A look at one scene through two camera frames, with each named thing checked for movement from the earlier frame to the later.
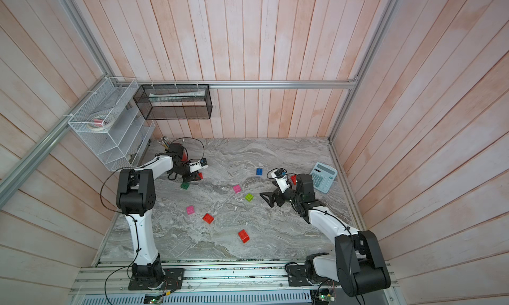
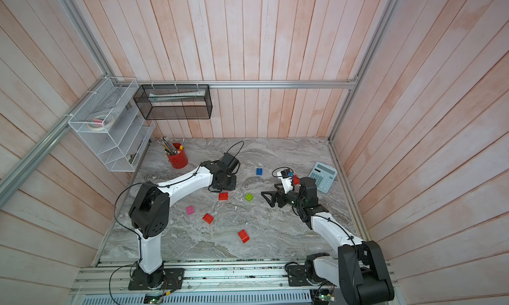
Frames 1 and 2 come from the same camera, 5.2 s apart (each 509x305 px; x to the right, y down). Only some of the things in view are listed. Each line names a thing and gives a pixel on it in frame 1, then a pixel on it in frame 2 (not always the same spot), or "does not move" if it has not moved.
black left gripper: [191, 177] to [232, 186]
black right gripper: [273, 196] does not move
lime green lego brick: [249, 197] does not move
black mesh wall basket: [174, 101] does not move
